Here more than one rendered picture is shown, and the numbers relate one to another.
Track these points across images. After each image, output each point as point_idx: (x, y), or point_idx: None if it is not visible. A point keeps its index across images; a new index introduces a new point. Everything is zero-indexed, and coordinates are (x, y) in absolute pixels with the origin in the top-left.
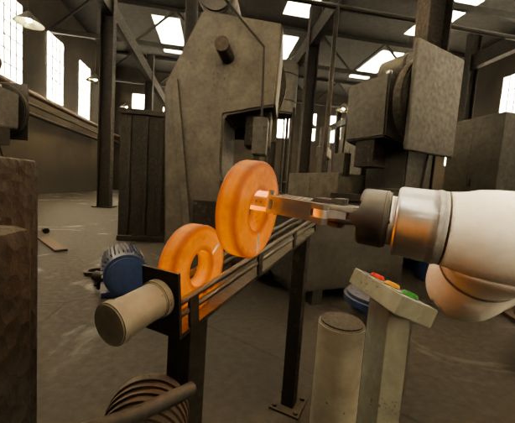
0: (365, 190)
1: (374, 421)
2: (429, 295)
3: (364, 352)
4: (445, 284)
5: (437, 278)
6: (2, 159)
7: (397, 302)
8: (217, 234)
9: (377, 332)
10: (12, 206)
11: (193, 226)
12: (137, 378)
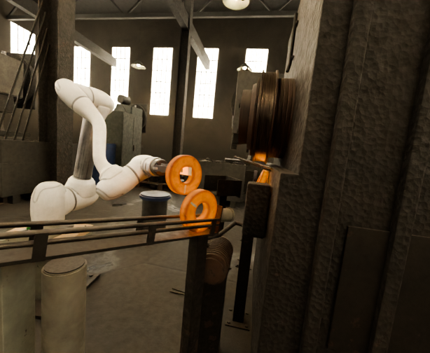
0: (164, 160)
1: (33, 336)
2: (121, 192)
3: (4, 314)
4: (136, 183)
5: (134, 183)
6: (277, 171)
7: (59, 227)
8: (199, 183)
9: (22, 277)
10: (275, 190)
11: (203, 189)
12: (218, 255)
